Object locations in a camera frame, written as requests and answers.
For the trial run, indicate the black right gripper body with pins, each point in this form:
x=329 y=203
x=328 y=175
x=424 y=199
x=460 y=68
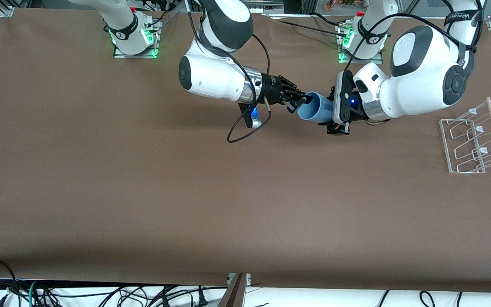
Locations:
x=272 y=91

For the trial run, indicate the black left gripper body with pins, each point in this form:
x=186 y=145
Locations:
x=353 y=114

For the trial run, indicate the blue plastic cup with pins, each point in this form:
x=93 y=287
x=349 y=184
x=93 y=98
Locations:
x=320 y=110

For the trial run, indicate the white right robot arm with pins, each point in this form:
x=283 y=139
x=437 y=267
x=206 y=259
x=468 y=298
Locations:
x=215 y=76

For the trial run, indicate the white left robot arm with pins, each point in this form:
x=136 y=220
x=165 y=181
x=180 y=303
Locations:
x=416 y=94

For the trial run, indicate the orange patterned object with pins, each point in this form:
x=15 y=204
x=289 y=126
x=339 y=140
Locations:
x=335 y=5

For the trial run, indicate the white power strip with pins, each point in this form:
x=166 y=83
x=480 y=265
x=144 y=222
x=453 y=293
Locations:
x=267 y=6

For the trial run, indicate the brown table cover sheet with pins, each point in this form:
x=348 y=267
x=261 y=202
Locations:
x=245 y=192

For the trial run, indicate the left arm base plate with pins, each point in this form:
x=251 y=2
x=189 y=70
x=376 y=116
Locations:
x=375 y=61

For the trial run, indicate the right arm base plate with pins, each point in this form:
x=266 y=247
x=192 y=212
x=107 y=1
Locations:
x=119 y=53

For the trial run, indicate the silver metal bracket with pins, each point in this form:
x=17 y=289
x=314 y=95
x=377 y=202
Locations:
x=248 y=278

